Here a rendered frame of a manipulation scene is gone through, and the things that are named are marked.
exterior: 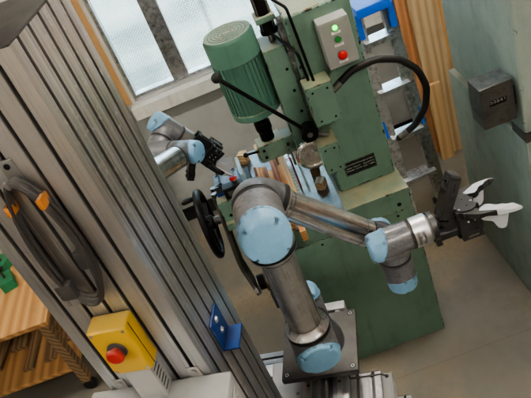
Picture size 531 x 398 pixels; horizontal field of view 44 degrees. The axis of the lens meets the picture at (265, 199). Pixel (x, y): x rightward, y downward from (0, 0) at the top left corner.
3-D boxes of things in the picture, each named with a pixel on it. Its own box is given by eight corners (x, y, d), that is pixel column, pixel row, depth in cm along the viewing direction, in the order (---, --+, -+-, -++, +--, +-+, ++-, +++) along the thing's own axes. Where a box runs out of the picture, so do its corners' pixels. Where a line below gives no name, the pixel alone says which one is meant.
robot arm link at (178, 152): (99, 193, 169) (202, 129, 207) (69, 193, 175) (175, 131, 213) (111, 233, 174) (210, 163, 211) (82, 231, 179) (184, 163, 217)
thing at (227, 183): (216, 184, 247) (210, 173, 244) (242, 174, 247) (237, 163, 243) (220, 204, 236) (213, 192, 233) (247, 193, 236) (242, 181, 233)
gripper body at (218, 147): (226, 155, 225) (198, 137, 220) (211, 172, 228) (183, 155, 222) (224, 144, 232) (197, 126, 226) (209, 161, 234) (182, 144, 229)
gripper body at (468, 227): (475, 218, 160) (428, 235, 160) (468, 189, 156) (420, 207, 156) (488, 233, 153) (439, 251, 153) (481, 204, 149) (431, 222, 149)
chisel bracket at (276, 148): (261, 157, 247) (254, 139, 242) (295, 144, 246) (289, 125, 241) (265, 167, 241) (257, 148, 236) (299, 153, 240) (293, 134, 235)
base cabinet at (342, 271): (297, 304, 320) (249, 195, 279) (408, 262, 317) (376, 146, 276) (319, 374, 283) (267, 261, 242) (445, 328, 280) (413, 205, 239)
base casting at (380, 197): (250, 195, 279) (242, 178, 273) (376, 146, 276) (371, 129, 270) (268, 261, 242) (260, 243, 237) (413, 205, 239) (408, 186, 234)
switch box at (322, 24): (325, 63, 214) (312, 19, 205) (354, 52, 213) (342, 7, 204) (330, 71, 209) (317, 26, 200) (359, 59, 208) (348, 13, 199)
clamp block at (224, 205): (221, 200, 254) (212, 183, 248) (254, 189, 253) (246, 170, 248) (226, 223, 241) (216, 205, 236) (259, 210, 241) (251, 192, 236)
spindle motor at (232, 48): (231, 108, 239) (198, 32, 221) (275, 91, 238) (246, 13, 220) (237, 131, 225) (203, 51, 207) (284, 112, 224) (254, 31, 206)
